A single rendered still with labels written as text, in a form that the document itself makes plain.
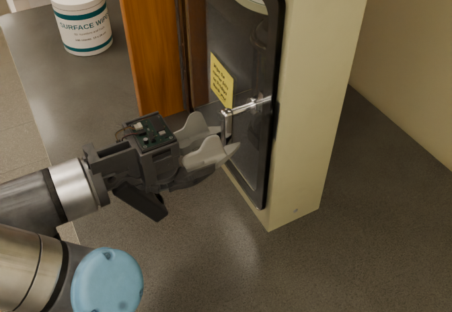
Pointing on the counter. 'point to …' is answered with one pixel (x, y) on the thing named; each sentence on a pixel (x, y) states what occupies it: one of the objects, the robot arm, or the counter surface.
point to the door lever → (227, 120)
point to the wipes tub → (82, 17)
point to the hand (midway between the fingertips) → (226, 142)
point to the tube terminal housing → (310, 88)
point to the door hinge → (179, 40)
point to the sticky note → (221, 82)
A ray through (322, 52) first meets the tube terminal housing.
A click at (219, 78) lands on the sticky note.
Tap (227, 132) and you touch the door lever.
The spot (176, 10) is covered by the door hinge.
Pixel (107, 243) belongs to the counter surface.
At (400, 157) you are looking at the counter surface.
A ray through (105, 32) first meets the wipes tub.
